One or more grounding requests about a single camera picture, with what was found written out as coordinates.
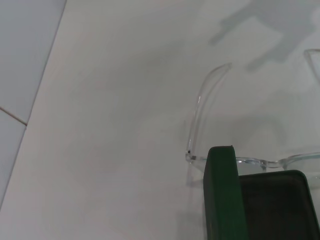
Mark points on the clear plastic glasses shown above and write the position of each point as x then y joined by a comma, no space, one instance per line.
198,112

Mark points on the green glasses case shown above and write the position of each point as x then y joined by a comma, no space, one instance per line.
220,195

